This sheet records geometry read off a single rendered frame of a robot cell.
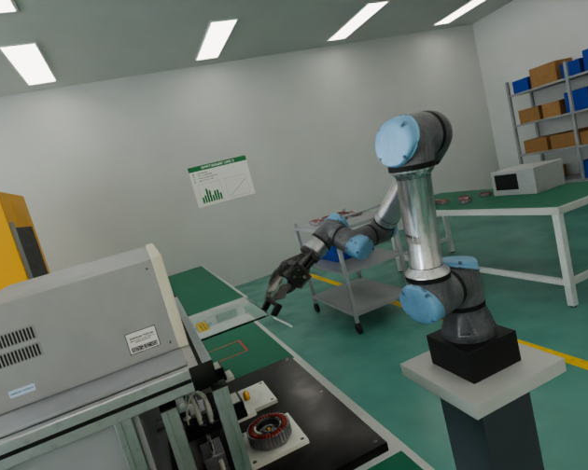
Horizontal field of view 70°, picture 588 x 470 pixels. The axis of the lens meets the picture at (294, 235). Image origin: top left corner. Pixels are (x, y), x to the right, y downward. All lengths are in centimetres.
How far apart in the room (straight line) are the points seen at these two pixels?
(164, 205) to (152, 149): 81
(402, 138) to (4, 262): 406
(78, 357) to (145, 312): 15
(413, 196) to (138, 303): 68
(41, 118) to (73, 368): 572
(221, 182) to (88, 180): 182
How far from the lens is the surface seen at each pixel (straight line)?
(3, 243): 461
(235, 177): 652
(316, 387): 137
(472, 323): 128
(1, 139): 659
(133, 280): 93
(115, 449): 90
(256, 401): 137
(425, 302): 112
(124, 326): 95
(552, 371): 137
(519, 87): 806
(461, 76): 895
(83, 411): 85
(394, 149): 104
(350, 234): 130
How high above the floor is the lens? 141
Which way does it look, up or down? 8 degrees down
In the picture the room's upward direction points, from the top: 15 degrees counter-clockwise
